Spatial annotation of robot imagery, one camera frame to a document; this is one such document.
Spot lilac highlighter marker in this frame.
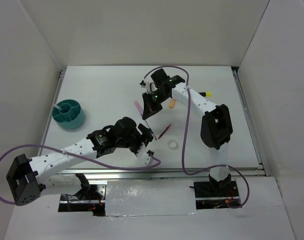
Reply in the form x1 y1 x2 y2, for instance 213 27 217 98
133 100 143 116

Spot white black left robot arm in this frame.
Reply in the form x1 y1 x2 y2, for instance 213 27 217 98
6 117 154 206

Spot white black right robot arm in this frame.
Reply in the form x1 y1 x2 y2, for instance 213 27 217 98
140 66 233 196

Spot yellow black highlighter marker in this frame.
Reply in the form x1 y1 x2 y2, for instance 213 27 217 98
199 92 212 97

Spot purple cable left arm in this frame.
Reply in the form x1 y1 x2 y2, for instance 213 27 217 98
0 143 162 205

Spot clear tape roll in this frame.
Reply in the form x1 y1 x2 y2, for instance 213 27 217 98
167 139 178 151

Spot orange highlighter marker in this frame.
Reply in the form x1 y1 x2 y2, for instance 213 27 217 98
169 99 176 109

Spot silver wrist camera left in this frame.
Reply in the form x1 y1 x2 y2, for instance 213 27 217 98
136 143 153 167

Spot blue gel pen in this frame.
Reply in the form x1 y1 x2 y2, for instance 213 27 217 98
144 120 157 140

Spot teal round compartment organizer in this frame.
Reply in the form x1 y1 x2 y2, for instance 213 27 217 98
52 99 85 130

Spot red gel pen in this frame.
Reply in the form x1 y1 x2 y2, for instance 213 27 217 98
158 123 172 139

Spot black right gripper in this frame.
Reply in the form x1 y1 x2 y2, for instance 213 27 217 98
142 89 169 120

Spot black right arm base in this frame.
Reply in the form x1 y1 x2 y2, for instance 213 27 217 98
190 181 239 199

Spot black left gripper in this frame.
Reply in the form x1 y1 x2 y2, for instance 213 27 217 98
117 123 153 157

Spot clear capped pen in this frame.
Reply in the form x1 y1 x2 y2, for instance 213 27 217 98
53 104 63 112

